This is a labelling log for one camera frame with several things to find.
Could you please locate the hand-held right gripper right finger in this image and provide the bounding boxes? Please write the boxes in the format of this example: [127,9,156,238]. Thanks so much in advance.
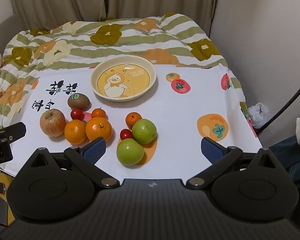
[185,137,290,189]

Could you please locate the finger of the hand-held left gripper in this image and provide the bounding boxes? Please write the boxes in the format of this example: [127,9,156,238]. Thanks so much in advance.
[0,122,27,145]

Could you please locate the beige curtain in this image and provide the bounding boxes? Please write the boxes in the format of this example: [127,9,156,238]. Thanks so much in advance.
[6,0,219,29]

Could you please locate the green striped floral quilt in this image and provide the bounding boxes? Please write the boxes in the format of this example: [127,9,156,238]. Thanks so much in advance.
[0,12,248,140]

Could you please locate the small mandarin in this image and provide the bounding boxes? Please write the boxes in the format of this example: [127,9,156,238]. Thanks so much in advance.
[91,107,107,119]
[125,112,142,128]

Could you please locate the white plastic bag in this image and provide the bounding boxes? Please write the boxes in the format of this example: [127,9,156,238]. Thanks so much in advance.
[247,102,268,129]

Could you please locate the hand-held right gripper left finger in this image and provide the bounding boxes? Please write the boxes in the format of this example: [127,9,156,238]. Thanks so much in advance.
[19,137,120,189]

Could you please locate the thick black curved cable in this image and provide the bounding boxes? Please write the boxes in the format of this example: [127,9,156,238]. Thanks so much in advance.
[255,75,300,130]

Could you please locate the yellow object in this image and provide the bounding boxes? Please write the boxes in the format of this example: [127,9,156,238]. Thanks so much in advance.
[0,174,15,228]

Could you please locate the green apple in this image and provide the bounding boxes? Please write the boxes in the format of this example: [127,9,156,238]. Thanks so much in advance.
[116,138,145,166]
[132,119,157,145]

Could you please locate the red yellow apple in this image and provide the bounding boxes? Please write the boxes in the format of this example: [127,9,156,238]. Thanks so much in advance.
[39,109,66,137]

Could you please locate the white persimmon print tablecloth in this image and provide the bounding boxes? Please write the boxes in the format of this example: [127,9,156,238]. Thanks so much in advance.
[0,64,263,178]

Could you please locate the person's denim trousers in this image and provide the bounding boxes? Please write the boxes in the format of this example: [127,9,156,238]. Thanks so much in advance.
[267,135,300,188]

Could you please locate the cream plate with duck print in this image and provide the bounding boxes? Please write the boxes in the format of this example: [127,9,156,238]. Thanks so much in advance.
[91,55,157,102]

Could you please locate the large orange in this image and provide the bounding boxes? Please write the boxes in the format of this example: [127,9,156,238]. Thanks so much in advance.
[85,117,113,142]
[64,119,87,145]

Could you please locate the brown kiwi with green sticker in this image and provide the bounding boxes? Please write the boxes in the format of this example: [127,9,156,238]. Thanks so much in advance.
[67,93,91,110]

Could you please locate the red cherry tomato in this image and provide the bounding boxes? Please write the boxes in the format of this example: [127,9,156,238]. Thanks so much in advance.
[70,108,85,121]
[120,129,134,140]

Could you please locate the beige upholstered headboard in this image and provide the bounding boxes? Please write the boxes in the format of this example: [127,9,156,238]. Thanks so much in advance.
[0,12,25,46]

